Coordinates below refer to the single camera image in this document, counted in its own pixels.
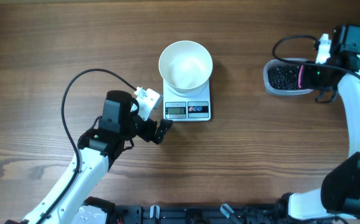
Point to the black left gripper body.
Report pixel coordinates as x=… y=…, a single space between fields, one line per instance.
x=136 y=126

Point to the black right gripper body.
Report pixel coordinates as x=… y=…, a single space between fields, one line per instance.
x=314 y=77

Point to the pink scoop with blue handle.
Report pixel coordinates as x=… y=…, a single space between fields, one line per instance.
x=300 y=76

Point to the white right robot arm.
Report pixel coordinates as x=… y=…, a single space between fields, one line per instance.
x=336 y=69

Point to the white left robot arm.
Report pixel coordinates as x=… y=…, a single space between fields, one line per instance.
x=93 y=158

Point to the white digital kitchen scale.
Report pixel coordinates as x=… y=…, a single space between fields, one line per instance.
x=194 y=105

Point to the white round bowl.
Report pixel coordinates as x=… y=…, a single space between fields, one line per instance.
x=185 y=65

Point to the black beans in container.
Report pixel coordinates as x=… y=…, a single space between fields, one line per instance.
x=283 y=77

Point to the clear plastic bean container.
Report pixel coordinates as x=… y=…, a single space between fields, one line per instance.
x=270 y=90

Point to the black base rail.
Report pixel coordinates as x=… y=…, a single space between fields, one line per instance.
x=258 y=214

